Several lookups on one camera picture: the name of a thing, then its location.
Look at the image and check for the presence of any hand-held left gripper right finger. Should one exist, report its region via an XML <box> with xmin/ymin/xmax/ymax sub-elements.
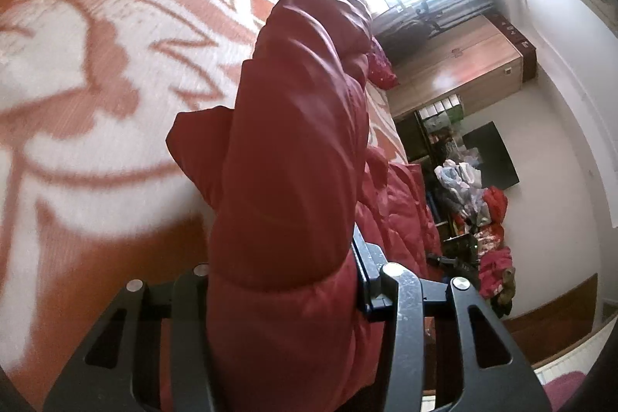
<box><xmin>351</xmin><ymin>224</ymin><xmax>552</xmax><ymax>412</ymax></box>

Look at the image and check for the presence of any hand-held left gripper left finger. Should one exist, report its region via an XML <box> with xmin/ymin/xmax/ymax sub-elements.
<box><xmin>42</xmin><ymin>264</ymin><xmax>218</xmax><ymax>412</ymax></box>

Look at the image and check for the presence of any dark red quilted jacket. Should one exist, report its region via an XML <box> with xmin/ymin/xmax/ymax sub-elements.
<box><xmin>165</xmin><ymin>0</ymin><xmax>445</xmax><ymax>412</ymax></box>

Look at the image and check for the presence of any pile of mixed clothes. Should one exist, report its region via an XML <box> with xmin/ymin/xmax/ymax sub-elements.
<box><xmin>433</xmin><ymin>158</ymin><xmax>516</xmax><ymax>317</ymax></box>

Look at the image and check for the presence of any dark low cabinet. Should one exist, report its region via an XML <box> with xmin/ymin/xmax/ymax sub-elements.
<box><xmin>393</xmin><ymin>110</ymin><xmax>467</xmax><ymax>258</ymax></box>

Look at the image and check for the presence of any wooden wardrobe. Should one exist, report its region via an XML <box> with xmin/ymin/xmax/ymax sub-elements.
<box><xmin>379</xmin><ymin>14</ymin><xmax>538</xmax><ymax>119</ymax></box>

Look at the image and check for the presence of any orange and white patterned blanket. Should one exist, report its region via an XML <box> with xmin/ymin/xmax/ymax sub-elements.
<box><xmin>0</xmin><ymin>0</ymin><xmax>411</xmax><ymax>408</ymax></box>

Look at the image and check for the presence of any black wall screen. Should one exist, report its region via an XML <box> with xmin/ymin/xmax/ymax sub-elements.
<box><xmin>462</xmin><ymin>121</ymin><xmax>520</xmax><ymax>192</ymax></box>

